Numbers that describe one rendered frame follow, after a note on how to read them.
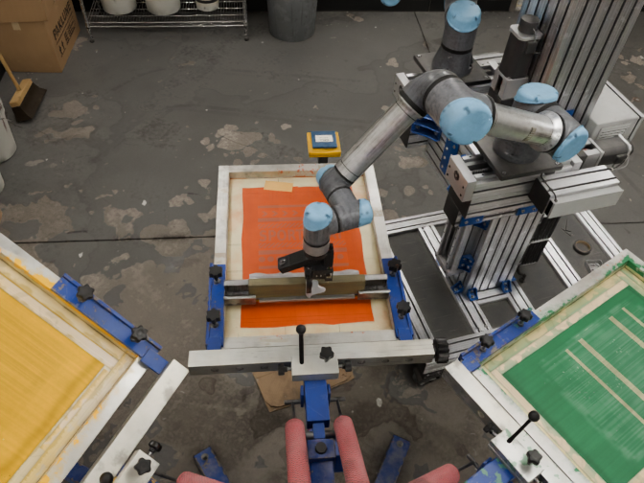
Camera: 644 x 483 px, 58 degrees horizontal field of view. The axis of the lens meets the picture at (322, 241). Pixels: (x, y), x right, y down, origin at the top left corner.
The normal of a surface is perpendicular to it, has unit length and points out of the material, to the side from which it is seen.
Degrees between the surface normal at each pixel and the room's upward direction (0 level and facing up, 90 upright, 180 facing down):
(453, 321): 0
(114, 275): 0
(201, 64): 0
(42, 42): 90
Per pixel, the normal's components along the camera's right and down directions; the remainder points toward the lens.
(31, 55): 0.05, 0.76
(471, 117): 0.26, 0.70
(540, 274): 0.04, -0.65
